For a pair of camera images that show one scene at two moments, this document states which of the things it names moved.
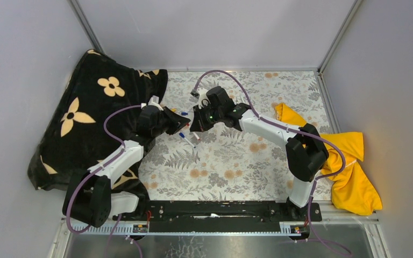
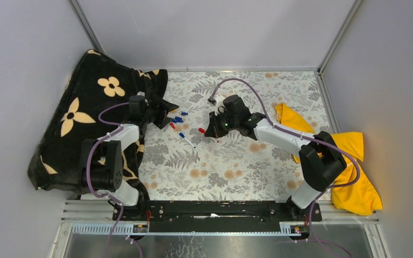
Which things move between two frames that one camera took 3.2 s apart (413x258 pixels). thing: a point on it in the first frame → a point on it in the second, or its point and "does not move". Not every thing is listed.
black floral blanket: (99, 110) does not move
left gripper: (178, 121) → (164, 106)
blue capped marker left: (183, 136) does not move
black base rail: (221, 216) does not move
